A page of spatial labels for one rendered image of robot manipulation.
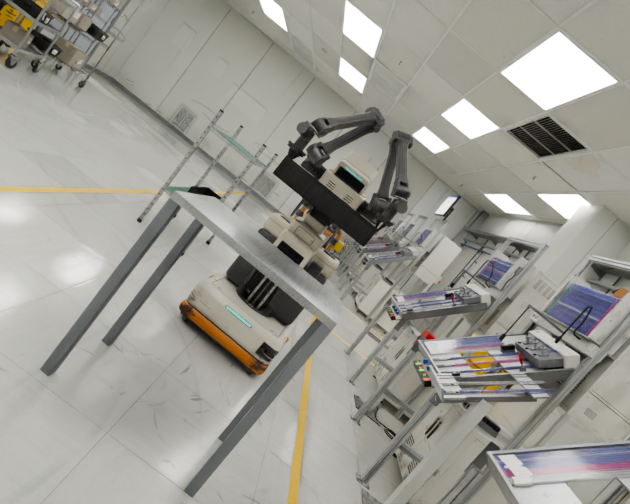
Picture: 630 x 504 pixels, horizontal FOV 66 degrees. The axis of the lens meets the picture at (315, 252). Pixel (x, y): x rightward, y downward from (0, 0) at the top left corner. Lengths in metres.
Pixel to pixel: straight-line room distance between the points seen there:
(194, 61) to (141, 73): 1.25
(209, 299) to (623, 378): 2.30
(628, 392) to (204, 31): 10.91
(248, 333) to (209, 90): 9.49
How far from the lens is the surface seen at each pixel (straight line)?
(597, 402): 3.15
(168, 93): 12.17
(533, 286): 4.42
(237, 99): 11.76
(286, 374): 1.68
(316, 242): 2.79
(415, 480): 2.73
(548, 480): 2.02
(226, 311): 2.85
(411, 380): 4.37
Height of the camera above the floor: 1.11
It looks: 6 degrees down
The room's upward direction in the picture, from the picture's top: 39 degrees clockwise
